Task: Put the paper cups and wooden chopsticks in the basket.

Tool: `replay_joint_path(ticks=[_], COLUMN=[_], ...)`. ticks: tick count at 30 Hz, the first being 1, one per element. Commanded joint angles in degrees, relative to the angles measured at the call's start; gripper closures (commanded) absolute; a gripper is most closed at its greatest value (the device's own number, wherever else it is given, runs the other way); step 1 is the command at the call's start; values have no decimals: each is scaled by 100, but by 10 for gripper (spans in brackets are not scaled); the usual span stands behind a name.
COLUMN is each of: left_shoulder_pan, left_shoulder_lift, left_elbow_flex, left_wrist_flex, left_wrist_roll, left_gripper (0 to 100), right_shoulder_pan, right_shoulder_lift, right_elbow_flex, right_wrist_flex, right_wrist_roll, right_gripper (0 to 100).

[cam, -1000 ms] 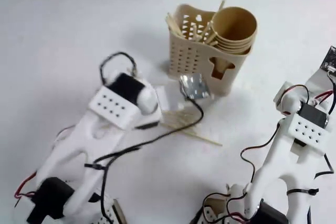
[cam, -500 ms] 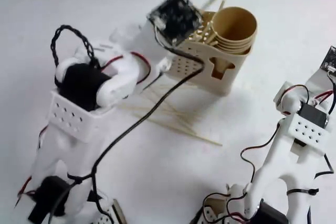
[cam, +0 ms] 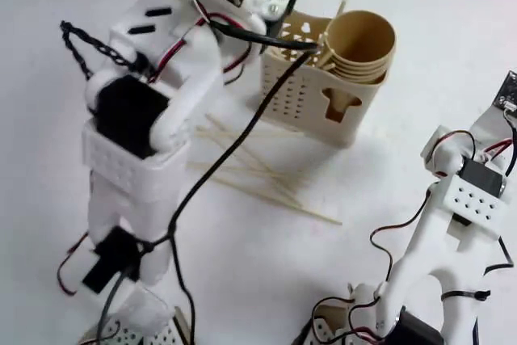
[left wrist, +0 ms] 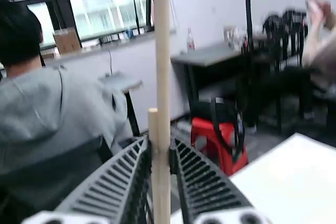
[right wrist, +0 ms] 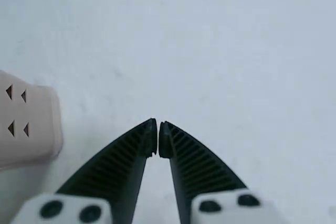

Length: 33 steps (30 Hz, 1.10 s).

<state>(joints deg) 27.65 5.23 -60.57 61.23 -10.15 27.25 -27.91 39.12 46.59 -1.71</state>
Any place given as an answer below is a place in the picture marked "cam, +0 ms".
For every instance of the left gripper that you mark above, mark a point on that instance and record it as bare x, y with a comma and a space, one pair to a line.
161, 50

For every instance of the beige paper cup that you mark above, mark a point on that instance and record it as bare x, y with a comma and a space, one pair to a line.
363, 69
363, 34
365, 74
367, 78
369, 81

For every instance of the beige plastic basket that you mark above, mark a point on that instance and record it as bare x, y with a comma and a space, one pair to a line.
299, 102

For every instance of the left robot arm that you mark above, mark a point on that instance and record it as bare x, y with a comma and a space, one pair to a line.
121, 167

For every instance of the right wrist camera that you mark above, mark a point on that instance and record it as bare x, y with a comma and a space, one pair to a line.
508, 92

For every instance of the wooden chopstick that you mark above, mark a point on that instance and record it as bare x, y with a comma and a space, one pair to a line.
271, 179
325, 54
242, 145
278, 200
264, 188
220, 140
341, 7

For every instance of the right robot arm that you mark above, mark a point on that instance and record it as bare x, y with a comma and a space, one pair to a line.
420, 252

